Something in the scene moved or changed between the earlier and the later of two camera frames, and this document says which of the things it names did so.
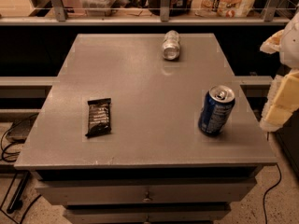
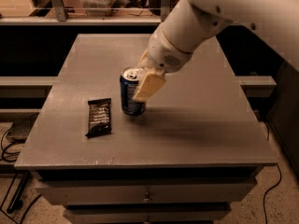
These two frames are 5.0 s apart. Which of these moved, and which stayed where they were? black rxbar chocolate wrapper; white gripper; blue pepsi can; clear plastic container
Moved: blue pepsi can; white gripper
Stayed: clear plastic container; black rxbar chocolate wrapper
